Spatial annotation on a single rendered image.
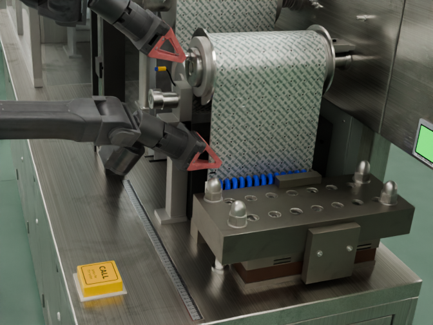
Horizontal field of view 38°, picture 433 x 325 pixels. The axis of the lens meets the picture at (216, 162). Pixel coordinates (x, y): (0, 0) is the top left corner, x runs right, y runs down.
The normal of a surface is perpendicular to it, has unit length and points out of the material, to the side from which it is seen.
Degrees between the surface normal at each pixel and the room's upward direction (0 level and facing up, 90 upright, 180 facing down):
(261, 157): 90
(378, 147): 90
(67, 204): 0
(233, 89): 90
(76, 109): 25
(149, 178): 0
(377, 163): 90
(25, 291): 0
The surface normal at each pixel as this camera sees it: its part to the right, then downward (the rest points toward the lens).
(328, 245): 0.36, 0.42
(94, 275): 0.06, -0.90
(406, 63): -0.93, 0.10
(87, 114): 0.38, -0.69
